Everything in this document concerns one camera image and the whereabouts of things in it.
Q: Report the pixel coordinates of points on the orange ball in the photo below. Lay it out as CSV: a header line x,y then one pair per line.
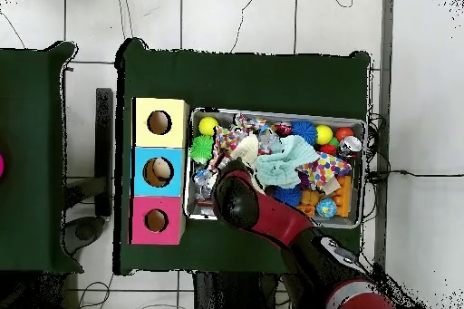
x,y
343,133

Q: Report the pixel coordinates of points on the silver can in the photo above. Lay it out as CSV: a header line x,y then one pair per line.
x,y
350,146

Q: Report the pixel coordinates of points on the cream waffle cloth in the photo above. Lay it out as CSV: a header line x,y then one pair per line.
x,y
248,147

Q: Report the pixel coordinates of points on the green spiky ball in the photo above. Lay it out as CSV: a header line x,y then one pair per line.
x,y
201,148

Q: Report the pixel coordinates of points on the pink round object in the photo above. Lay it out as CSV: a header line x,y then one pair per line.
x,y
1,166

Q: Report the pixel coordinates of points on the blue spiky ball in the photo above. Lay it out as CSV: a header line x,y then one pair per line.
x,y
304,131

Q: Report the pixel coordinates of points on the yellow ball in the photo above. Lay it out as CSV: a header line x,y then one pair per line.
x,y
323,134
208,126

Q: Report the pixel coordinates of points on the mint waffle cloth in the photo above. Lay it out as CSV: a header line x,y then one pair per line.
x,y
282,164

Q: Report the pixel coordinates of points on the polka dot cloth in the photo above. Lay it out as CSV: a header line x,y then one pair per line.
x,y
324,171
224,140

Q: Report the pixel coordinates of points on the blue globe ball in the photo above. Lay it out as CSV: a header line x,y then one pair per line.
x,y
326,207

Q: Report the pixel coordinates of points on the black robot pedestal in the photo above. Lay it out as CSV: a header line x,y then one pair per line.
x,y
224,292

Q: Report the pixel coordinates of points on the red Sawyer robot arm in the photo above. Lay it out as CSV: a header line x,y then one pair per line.
x,y
275,218

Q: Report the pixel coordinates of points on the grey rounded base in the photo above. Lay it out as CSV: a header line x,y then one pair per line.
x,y
85,231

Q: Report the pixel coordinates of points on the wooden box with three holes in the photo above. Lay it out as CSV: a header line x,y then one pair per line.
x,y
170,185

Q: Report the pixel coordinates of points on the dark green table cloth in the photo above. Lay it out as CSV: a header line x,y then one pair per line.
x,y
253,80
29,106

